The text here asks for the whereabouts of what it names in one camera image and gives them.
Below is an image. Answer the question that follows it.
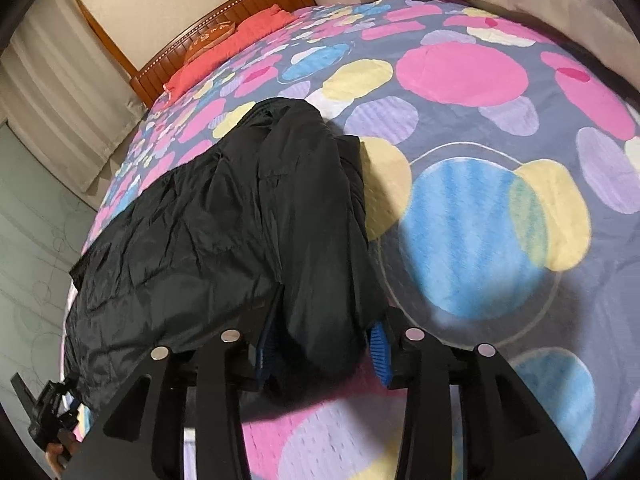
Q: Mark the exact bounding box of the black padded jacket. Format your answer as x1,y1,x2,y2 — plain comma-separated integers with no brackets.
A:
64,97,386,411

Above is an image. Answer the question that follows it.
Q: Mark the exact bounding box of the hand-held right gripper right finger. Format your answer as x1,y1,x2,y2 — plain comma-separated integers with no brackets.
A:
367,310,588,480

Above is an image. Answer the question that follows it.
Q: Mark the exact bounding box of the circle print bedsheet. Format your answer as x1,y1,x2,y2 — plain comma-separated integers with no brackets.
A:
60,0,640,480

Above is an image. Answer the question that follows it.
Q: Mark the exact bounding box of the orange embroidered cushion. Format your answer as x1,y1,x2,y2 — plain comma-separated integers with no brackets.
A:
186,21,236,63

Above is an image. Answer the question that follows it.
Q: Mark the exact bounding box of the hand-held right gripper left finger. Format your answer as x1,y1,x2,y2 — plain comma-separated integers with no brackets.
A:
65,305,281,480

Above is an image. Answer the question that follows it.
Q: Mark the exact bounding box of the wooden bed headboard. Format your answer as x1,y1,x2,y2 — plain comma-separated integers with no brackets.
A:
129,0,317,108

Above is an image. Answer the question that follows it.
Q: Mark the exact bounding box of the person's left hand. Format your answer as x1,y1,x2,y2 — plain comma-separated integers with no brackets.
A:
44,444,71,472

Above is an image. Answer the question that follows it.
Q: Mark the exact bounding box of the wooden wall trim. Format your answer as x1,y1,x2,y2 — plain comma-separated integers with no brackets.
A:
67,0,138,76

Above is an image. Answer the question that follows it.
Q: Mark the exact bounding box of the red pillow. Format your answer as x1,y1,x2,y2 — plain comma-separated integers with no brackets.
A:
164,4,296,101

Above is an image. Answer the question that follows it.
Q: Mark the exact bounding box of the frosted glass wardrobe door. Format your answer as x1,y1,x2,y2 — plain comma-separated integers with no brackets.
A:
0,120,101,461

